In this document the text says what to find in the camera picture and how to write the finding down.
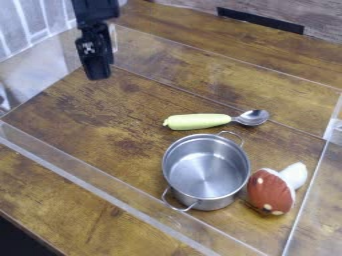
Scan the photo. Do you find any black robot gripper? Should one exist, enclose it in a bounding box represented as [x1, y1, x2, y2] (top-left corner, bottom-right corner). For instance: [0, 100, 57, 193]
[71, 0, 121, 80]

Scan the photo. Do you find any green handled metal spoon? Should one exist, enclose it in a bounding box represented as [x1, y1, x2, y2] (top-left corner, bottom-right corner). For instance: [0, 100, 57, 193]
[164, 110, 270, 130]

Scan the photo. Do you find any black strip on table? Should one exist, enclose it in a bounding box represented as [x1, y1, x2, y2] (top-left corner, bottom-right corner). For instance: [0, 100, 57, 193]
[217, 7, 305, 35]

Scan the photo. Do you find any small steel pot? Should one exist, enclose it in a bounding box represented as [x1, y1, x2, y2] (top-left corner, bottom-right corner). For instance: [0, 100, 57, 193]
[162, 131, 252, 212]

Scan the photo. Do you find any red plush mushroom toy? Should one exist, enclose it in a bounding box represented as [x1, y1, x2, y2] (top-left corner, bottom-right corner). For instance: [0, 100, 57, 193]
[248, 162, 308, 216]

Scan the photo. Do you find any clear acrylic front barrier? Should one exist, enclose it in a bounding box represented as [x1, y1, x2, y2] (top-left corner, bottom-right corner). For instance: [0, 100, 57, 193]
[0, 121, 268, 256]

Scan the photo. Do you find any clear acrylic barrier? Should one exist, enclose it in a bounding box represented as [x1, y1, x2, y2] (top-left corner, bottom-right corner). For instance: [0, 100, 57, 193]
[0, 121, 268, 256]
[282, 94, 342, 256]

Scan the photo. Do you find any clear acrylic right barrier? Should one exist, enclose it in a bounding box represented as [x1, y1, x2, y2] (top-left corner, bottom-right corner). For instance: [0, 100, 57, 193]
[282, 94, 342, 256]

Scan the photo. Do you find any clear acrylic triangle bracket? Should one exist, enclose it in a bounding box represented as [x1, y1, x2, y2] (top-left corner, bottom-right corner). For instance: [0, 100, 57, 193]
[107, 23, 118, 54]

